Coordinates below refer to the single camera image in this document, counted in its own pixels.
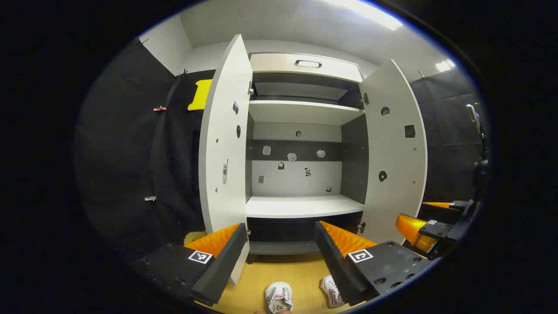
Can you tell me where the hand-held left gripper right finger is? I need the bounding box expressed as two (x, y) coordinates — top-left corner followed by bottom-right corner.
(314, 221), (436, 307)

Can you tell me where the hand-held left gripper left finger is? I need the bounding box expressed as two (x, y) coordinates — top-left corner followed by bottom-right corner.
(131, 222), (250, 307)

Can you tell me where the white canvas shoe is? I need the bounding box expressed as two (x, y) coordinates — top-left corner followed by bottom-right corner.
(320, 276), (346, 308)
(265, 282), (293, 314)

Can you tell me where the white shoe cabinet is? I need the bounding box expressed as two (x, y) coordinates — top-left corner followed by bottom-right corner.
(198, 34), (429, 286)

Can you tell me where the white shoe cabinet door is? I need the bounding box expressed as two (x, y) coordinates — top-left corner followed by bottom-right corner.
(358, 59), (429, 245)
(198, 34), (253, 286)

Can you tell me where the white cabinet drawer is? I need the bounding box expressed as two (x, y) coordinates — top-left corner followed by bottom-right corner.
(249, 53), (364, 83)

